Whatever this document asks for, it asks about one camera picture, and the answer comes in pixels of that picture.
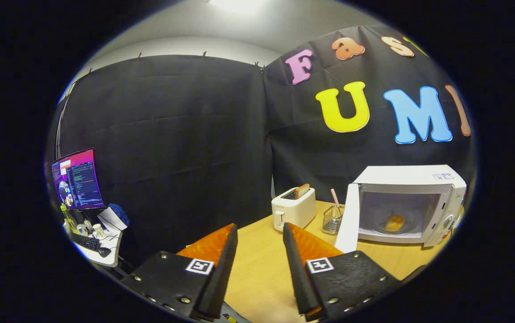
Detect black keyboard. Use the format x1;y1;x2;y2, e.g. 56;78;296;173
70;231;101;252

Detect computer monitor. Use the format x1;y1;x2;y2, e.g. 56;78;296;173
51;148;106;211

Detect white side desk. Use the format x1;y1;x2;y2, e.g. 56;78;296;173
65;220;123;268

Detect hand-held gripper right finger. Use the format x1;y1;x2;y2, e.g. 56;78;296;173
283;222;404;322

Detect blue and white cap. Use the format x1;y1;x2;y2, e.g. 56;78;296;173
97;203;130;231

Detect black backdrop cloth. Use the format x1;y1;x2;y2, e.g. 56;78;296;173
53;25;478;265

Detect white microwave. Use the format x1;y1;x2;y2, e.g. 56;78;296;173
334;165;467;254

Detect wire mesh basket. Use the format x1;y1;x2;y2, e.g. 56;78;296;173
322;205;344;236

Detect ceiling light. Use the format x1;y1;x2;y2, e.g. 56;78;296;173
208;0;267;14

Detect white toaster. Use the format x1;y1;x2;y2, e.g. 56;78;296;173
271;187;317;232

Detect golden bread bun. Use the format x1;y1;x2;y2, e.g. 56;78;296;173
384;214;406;232

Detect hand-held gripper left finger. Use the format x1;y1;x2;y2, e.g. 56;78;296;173
121;223;239;321

